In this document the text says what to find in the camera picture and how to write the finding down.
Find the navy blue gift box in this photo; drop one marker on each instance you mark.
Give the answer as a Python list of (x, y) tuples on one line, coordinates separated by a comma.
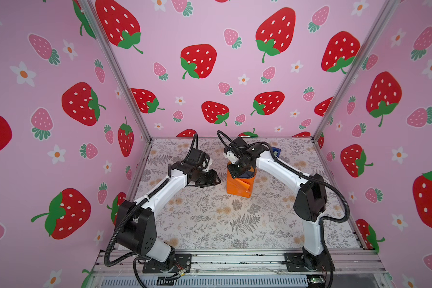
[(247, 174)]

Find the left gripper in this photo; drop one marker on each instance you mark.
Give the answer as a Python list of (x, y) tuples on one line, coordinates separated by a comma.
[(212, 179)]

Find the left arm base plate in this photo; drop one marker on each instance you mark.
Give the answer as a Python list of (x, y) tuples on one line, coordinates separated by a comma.
[(175, 263)]

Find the aluminium front rail frame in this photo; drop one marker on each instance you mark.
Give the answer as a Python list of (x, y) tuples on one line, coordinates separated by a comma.
[(354, 268)]

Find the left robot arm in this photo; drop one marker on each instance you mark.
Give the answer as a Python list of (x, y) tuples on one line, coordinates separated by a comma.
[(135, 227)]

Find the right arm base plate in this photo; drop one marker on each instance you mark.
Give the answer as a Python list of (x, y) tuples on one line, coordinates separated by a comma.
[(306, 262)]

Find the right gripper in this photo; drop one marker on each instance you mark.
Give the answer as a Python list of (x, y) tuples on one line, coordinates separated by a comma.
[(233, 172)]

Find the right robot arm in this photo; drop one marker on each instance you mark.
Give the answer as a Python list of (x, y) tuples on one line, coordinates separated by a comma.
[(309, 190)]

